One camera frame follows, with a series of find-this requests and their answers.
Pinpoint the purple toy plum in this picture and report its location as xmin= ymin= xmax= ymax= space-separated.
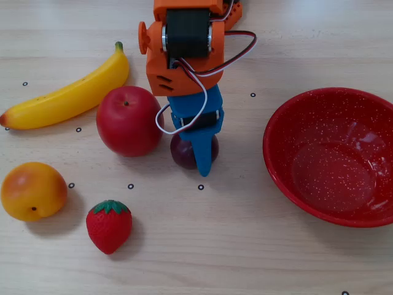
xmin=170 ymin=132 xmax=220 ymax=170

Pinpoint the red toy apple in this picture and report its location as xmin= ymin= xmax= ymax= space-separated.
xmin=96 ymin=85 xmax=165 ymax=158

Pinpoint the yellow toy banana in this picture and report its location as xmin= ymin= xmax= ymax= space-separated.
xmin=0 ymin=41 xmax=130 ymax=130

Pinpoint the orange yellow toy peach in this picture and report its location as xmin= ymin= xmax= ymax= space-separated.
xmin=0 ymin=162 xmax=68 ymax=222

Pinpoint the orange robot base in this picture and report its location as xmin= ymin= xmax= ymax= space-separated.
xmin=224 ymin=0 xmax=243 ymax=31

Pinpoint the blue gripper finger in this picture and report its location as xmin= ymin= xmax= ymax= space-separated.
xmin=171 ymin=109 xmax=225 ymax=178

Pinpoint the red toy strawberry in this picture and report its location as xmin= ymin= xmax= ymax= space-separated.
xmin=85 ymin=200 xmax=133 ymax=255

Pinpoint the red speckled enamel bowl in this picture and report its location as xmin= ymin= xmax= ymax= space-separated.
xmin=262 ymin=87 xmax=393 ymax=229

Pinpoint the red black white servo cable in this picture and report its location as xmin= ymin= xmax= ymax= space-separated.
xmin=155 ymin=30 xmax=257 ymax=136

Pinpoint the blue gripper body black servo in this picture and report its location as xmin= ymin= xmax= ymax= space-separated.
xmin=167 ymin=84 xmax=224 ymax=130

